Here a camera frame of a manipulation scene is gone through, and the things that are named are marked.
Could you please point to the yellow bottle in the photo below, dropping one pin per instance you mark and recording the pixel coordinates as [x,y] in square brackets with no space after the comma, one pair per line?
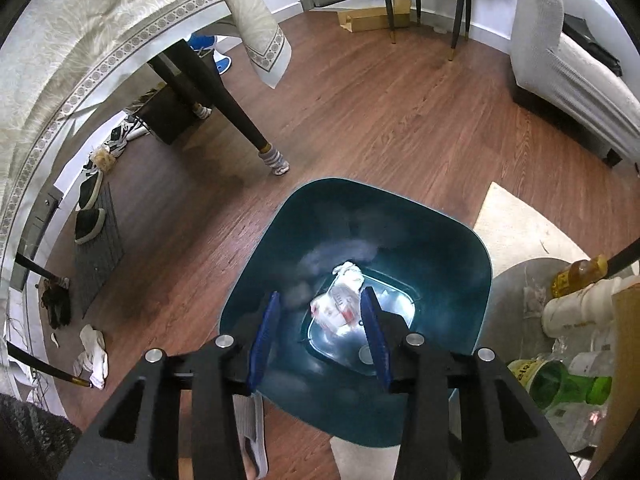
[579,275]

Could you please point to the dark teal trash bin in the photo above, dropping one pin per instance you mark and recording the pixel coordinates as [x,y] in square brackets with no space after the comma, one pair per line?
[337,236]

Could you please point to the black bag on armchair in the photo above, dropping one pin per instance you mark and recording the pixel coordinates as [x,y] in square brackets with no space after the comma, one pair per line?
[577,29]

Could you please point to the flat cardboard box on floor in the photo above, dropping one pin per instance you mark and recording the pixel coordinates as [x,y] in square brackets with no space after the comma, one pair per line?
[375,18]

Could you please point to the dark table leg with sock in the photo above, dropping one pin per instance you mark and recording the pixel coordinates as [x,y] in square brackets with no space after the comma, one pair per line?
[210,84]

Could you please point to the white cloth on floor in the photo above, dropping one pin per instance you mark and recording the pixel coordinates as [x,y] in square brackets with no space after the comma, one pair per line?
[93,358]

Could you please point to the beige floor rug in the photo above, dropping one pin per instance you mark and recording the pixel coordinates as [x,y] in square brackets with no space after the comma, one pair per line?
[514,232]

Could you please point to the cream patterned tablecloth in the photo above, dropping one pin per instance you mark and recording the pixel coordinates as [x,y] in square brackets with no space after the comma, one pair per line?
[59,53]

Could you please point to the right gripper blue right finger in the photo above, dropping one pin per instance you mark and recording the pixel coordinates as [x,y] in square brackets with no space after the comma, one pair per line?
[371,316]

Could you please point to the dark floor mat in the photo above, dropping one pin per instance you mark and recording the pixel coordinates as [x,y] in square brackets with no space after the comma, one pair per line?
[96,260]

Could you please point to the grey armchair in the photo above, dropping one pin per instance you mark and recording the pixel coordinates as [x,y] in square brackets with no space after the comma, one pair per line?
[549,64]

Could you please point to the white crumpled trash in bin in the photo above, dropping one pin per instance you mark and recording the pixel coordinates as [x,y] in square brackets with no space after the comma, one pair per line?
[338,308]

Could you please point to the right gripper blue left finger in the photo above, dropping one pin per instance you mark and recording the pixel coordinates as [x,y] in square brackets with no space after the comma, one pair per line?
[258,357]

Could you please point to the green glass bottle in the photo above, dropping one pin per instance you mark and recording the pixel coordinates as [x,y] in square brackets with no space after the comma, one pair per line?
[549,383]

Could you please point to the black shoe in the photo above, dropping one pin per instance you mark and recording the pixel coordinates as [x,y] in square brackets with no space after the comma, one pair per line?
[90,218]

